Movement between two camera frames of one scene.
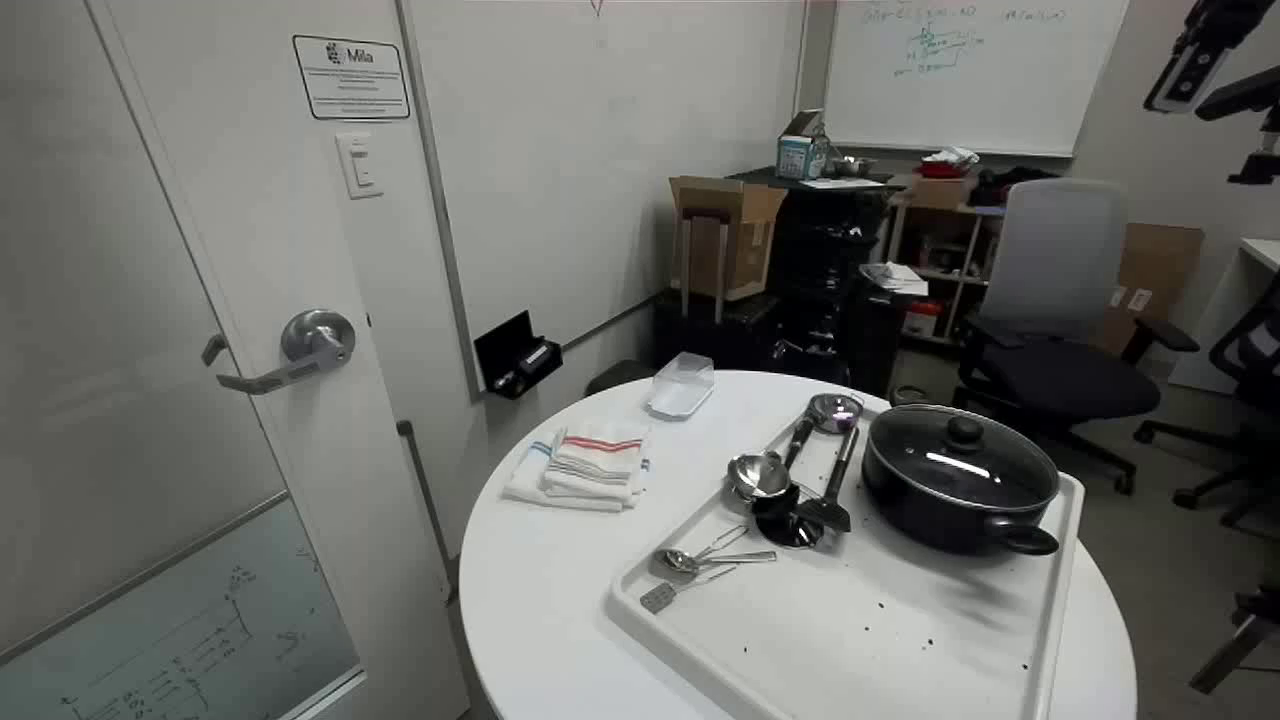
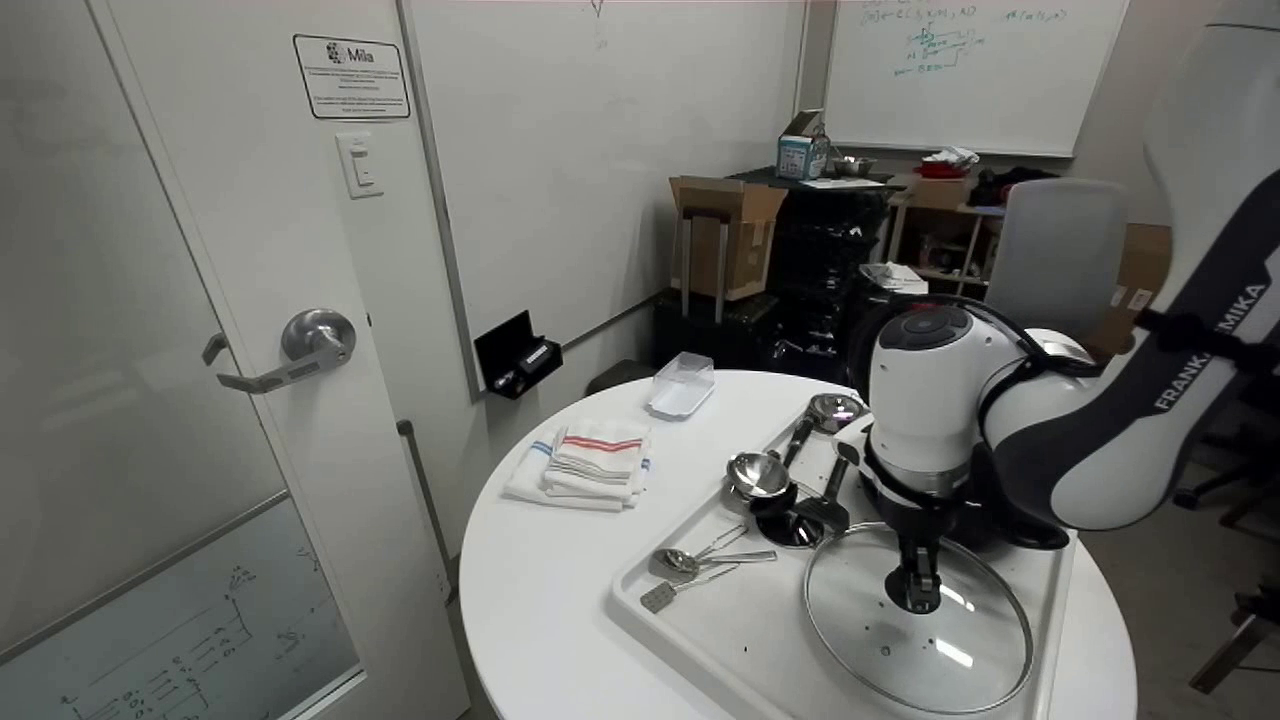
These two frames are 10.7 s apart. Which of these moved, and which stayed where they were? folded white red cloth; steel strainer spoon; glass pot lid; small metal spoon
Moved: glass pot lid
Stayed: small metal spoon; steel strainer spoon; folded white red cloth
